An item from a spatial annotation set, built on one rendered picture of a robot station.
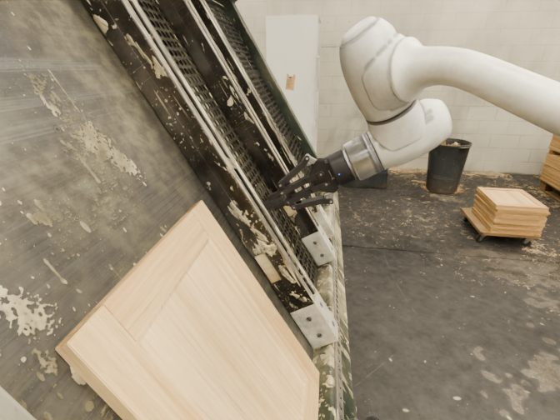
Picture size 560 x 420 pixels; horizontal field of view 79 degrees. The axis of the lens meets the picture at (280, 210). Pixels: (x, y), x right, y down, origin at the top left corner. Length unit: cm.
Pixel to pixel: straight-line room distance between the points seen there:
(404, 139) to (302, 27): 359
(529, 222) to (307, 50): 280
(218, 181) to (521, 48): 559
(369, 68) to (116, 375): 55
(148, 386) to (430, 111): 63
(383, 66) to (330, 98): 499
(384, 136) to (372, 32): 19
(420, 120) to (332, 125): 496
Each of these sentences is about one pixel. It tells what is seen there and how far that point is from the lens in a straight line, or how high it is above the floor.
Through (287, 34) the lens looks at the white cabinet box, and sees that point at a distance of 424.
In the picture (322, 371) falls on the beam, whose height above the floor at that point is 89.
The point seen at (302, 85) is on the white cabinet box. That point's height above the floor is 134.
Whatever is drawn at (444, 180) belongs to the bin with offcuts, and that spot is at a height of 19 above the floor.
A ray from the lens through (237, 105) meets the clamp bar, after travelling 109.
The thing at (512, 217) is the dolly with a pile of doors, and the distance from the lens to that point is 368.
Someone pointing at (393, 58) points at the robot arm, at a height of 156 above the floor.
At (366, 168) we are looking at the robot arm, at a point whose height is 135.
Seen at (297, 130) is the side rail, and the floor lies 121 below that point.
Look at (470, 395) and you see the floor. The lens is 220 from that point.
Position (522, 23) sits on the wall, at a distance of 606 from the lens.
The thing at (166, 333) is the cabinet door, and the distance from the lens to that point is 48.
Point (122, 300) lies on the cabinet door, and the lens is 45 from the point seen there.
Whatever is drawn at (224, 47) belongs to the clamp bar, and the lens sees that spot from 128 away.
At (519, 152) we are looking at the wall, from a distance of 631.
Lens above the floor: 155
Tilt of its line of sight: 23 degrees down
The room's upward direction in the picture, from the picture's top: straight up
